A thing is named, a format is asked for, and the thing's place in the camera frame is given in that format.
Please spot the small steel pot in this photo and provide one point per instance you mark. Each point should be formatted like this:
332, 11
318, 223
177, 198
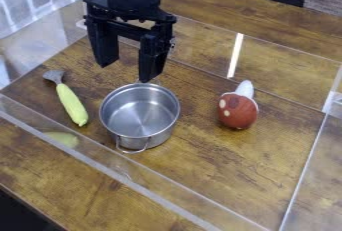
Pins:
139, 113

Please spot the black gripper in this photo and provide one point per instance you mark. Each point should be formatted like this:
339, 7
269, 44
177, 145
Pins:
147, 23

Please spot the red toy mushroom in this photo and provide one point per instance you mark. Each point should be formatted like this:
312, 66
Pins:
237, 107

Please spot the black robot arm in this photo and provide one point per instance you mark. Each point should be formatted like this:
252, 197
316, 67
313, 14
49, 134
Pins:
134, 19

